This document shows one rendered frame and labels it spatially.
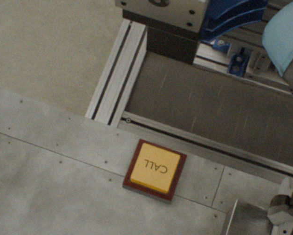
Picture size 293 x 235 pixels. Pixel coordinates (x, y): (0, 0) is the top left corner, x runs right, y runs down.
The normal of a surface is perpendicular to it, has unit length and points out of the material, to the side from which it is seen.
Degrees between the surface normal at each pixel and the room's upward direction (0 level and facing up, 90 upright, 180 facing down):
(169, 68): 0
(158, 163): 0
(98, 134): 0
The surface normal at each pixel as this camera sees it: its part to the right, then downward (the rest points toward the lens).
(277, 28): -0.70, 0.13
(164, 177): 0.04, -0.34
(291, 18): -0.43, -0.11
